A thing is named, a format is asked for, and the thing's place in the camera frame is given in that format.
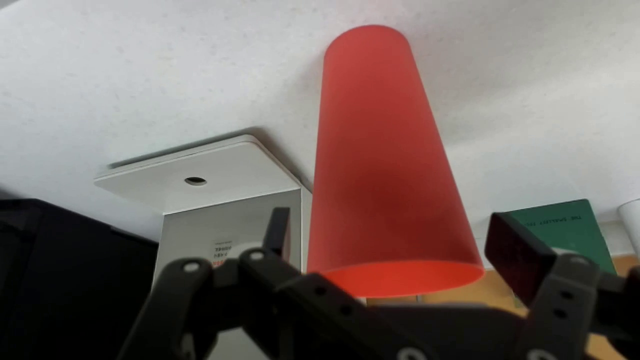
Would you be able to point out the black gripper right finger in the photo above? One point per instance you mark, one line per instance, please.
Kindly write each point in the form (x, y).
(572, 306)

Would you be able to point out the red plastic cup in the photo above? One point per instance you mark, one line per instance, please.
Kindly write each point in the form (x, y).
(383, 173)

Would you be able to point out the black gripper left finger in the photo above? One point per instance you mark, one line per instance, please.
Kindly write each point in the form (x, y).
(300, 312)

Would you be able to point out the black microwave oven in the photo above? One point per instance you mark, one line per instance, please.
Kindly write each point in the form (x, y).
(66, 281)

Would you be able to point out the green box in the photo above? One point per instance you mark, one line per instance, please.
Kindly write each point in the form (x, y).
(566, 231)

